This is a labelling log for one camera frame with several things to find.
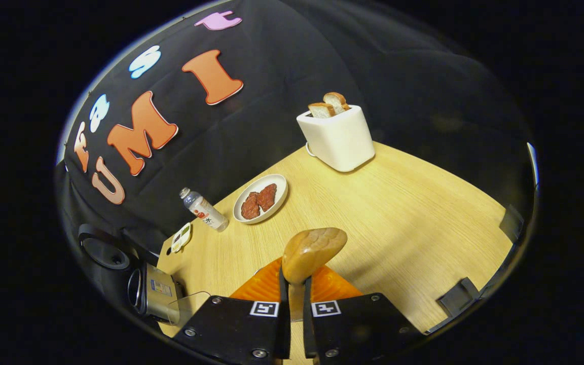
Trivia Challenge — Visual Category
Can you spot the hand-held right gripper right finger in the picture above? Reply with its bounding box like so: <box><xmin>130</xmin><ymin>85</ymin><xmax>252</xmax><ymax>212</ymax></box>
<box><xmin>302</xmin><ymin>264</ymin><xmax>425</xmax><ymax>363</ymax></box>

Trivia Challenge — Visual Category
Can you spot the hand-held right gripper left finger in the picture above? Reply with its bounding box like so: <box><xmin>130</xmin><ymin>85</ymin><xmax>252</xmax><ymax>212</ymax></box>
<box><xmin>173</xmin><ymin>258</ymin><xmax>291</xmax><ymax>363</ymax></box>

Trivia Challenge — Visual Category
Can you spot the wooden spoon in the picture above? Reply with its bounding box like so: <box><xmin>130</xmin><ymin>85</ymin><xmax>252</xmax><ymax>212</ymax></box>
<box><xmin>281</xmin><ymin>227</ymin><xmax>349</xmax><ymax>323</ymax></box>

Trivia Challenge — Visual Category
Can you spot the black rice cooker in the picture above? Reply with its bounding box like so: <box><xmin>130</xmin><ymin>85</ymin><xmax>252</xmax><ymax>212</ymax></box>
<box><xmin>78</xmin><ymin>223</ymin><xmax>187</xmax><ymax>326</ymax></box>

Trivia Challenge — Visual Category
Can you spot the red meat piece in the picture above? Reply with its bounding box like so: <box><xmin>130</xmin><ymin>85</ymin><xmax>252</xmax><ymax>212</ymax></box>
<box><xmin>257</xmin><ymin>183</ymin><xmax>278</xmax><ymax>212</ymax></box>
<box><xmin>241</xmin><ymin>192</ymin><xmax>262</xmax><ymax>220</ymax></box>

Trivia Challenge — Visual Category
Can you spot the white divided bean dish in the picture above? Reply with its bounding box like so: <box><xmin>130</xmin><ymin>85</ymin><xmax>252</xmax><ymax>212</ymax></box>
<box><xmin>170</xmin><ymin>222</ymin><xmax>193</xmax><ymax>253</ymax></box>

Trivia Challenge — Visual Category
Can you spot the white round plate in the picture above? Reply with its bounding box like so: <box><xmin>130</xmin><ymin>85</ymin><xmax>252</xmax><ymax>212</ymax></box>
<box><xmin>232</xmin><ymin>173</ymin><xmax>289</xmax><ymax>225</ymax></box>

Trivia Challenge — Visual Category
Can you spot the clear plastic drink bottle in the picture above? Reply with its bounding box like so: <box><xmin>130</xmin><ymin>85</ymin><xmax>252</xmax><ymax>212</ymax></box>
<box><xmin>179</xmin><ymin>187</ymin><xmax>230</xmax><ymax>233</ymax></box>

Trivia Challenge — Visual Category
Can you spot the black table edge clamp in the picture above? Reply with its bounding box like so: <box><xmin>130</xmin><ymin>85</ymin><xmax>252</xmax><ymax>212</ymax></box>
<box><xmin>436</xmin><ymin>277</ymin><xmax>482</xmax><ymax>318</ymax></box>
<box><xmin>499</xmin><ymin>204</ymin><xmax>525</xmax><ymax>245</ymax></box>

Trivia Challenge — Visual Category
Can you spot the white toaster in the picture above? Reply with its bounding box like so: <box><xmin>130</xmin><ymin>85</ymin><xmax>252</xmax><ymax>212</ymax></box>
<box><xmin>296</xmin><ymin>104</ymin><xmax>376</xmax><ymax>173</ymax></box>

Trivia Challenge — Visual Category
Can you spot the toast bread slice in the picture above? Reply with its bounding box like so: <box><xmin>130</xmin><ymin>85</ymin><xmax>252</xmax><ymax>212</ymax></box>
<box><xmin>323</xmin><ymin>91</ymin><xmax>350</xmax><ymax>115</ymax></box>
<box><xmin>308</xmin><ymin>102</ymin><xmax>336</xmax><ymax>119</ymax></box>

